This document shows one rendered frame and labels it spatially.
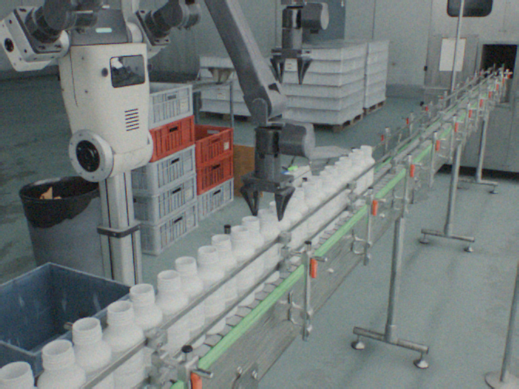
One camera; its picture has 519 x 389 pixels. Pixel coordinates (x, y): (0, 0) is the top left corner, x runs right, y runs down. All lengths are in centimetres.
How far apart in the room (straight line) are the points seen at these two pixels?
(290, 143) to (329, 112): 675
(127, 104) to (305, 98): 640
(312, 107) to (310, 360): 559
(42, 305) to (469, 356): 206
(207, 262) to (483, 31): 496
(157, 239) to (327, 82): 461
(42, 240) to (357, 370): 182
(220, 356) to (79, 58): 92
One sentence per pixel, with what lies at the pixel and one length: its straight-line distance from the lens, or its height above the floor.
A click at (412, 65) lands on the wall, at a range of 1154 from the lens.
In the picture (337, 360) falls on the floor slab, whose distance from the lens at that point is 276.
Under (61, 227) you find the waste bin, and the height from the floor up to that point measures 47.
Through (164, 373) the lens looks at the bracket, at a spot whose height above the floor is 105.
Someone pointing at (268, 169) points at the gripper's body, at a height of 127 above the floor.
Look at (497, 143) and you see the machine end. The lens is 584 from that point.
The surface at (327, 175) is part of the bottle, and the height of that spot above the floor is 116.
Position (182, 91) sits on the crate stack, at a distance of 393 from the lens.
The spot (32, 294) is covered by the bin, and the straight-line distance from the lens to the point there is 156.
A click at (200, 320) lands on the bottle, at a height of 105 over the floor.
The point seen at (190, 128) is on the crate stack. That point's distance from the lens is 404.
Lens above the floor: 158
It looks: 18 degrees down
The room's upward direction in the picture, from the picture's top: straight up
